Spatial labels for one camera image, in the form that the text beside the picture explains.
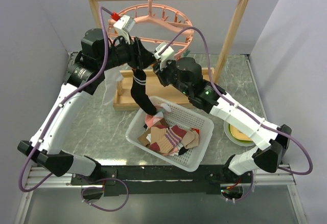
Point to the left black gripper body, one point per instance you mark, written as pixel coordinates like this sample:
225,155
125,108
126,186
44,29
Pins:
123,53

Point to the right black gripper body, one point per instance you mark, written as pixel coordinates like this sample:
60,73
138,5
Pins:
168,75

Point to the pink round clip hanger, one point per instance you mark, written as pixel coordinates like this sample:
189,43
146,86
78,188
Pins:
180,22

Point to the white plastic basket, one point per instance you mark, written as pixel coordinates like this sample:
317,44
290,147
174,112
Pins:
184,118

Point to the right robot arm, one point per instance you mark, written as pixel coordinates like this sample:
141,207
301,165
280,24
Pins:
270,140

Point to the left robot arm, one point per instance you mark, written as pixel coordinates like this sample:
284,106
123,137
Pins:
80,82

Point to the pile of socks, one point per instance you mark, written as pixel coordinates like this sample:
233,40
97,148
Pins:
164,139

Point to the yellow bowl on plate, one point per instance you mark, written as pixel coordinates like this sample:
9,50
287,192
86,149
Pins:
236,136

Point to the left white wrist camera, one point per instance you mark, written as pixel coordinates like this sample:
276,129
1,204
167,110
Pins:
123,27

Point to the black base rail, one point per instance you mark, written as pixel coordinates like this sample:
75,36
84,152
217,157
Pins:
116,187

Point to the aluminium frame rail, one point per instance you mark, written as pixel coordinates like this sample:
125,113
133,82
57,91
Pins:
273,176

